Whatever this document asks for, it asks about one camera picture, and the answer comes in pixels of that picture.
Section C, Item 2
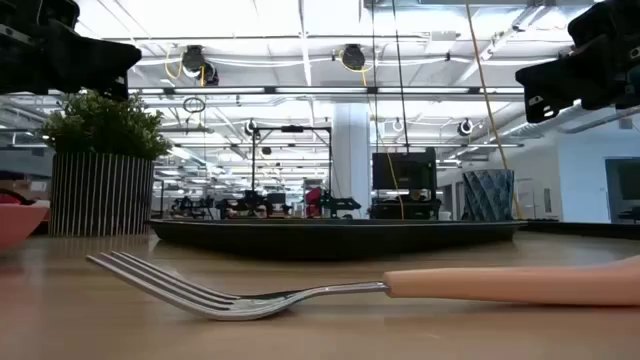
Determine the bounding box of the black plastic serving tray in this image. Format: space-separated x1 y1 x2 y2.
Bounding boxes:
147 217 527 261

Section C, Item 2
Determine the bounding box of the black metal table frame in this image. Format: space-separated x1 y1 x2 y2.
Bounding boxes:
519 219 640 241

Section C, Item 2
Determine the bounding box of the orange plastic plate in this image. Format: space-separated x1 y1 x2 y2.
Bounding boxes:
0 199 51 252

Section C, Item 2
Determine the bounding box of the black white striped pot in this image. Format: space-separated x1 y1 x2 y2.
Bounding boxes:
48 151 157 238

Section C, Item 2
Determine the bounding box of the fork with peach handle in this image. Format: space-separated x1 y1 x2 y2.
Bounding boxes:
85 250 640 322

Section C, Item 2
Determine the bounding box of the thin black hanging cable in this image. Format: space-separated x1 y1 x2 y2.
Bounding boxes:
369 0 380 154

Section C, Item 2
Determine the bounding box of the white building pillar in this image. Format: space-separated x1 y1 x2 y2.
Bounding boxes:
331 103 373 219

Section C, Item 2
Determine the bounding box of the silver ventilation duct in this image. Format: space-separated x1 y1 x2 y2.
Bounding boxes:
499 102 640 144

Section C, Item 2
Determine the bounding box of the black monitor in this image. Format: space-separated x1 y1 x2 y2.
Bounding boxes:
371 151 438 192

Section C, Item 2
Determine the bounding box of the yellow hanging cable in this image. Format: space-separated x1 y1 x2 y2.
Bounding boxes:
464 0 522 220

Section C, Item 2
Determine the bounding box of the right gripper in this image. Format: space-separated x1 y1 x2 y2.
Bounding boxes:
514 0 640 125

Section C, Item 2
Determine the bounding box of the dark blue patterned cup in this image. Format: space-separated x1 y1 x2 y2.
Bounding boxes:
461 168 516 222

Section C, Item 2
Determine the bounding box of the black background rig frame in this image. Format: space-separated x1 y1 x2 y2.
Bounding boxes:
250 125 334 219

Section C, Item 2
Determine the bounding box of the dark wall panel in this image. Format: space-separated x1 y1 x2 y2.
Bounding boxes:
604 156 640 225

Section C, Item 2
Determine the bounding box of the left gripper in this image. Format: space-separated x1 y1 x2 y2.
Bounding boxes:
0 0 143 100

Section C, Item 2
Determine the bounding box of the long ceiling light bar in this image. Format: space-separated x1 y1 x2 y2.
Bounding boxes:
127 86 525 96

